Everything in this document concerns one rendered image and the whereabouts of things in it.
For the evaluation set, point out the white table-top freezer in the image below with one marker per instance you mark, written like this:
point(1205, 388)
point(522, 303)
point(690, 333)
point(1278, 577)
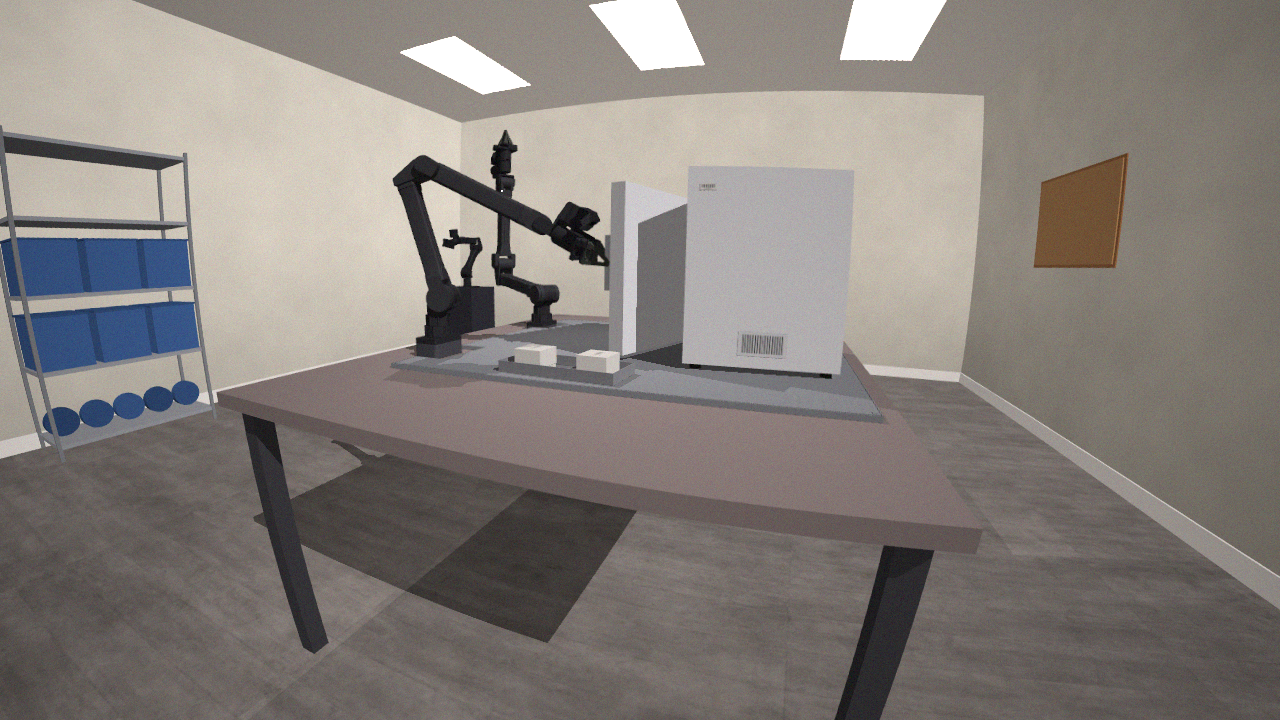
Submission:
point(767, 254)

